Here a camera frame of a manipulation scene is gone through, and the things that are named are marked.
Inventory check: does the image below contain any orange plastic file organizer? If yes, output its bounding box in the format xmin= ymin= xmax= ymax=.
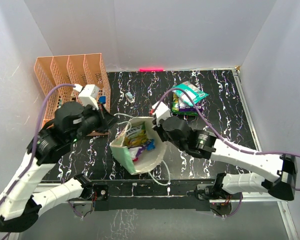
xmin=34 ymin=52 xmax=112 ymax=137

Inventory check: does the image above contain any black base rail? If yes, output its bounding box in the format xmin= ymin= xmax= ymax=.
xmin=93 ymin=179 xmax=214 ymax=211

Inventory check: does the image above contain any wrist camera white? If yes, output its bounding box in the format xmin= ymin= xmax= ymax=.
xmin=73 ymin=84 xmax=100 ymax=110
xmin=150 ymin=101 xmax=172 ymax=127

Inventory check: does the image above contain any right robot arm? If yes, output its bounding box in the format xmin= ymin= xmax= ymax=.
xmin=152 ymin=116 xmax=297 ymax=201

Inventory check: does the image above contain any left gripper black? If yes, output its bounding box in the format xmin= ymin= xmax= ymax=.
xmin=69 ymin=100 xmax=121 ymax=143

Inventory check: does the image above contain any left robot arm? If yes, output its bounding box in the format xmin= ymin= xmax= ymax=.
xmin=0 ymin=101 xmax=119 ymax=233

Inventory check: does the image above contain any green Fox's candy bag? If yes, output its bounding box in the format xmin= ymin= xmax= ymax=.
xmin=172 ymin=111 xmax=198 ymax=116

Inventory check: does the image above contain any orange green Fox's bag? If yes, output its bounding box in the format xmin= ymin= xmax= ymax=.
xmin=124 ymin=122 xmax=149 ymax=148

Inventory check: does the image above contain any purple Fox's candy bag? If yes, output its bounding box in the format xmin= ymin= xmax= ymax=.
xmin=177 ymin=99 xmax=204 ymax=112

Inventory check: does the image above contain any teal white candy bag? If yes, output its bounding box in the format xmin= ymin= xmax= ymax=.
xmin=172 ymin=81 xmax=209 ymax=107

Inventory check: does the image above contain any pink tape strip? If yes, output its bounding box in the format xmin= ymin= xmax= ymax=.
xmin=139 ymin=67 xmax=164 ymax=72

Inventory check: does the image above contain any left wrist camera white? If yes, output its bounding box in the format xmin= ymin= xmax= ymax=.
xmin=73 ymin=84 xmax=100 ymax=110

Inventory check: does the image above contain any green illustrated paper bag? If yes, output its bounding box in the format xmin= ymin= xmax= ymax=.
xmin=110 ymin=113 xmax=171 ymax=186

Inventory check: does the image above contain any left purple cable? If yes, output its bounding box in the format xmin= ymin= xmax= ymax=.
xmin=0 ymin=83 xmax=77 ymax=240

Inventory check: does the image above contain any small blue candy wrapper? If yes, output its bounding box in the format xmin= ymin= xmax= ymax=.
xmin=145 ymin=139 xmax=156 ymax=151

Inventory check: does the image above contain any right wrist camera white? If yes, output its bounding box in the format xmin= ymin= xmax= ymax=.
xmin=150 ymin=101 xmax=172 ymax=127

